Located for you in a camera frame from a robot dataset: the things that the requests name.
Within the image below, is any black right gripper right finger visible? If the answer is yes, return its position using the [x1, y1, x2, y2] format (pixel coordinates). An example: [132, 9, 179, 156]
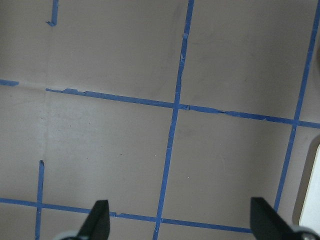
[250, 197, 295, 240]

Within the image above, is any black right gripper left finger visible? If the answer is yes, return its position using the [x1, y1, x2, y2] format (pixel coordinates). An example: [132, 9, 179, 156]
[76, 200, 110, 240]

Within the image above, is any cream rectangular tray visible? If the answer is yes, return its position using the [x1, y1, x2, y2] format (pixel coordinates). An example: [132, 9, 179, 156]
[299, 144, 320, 233]

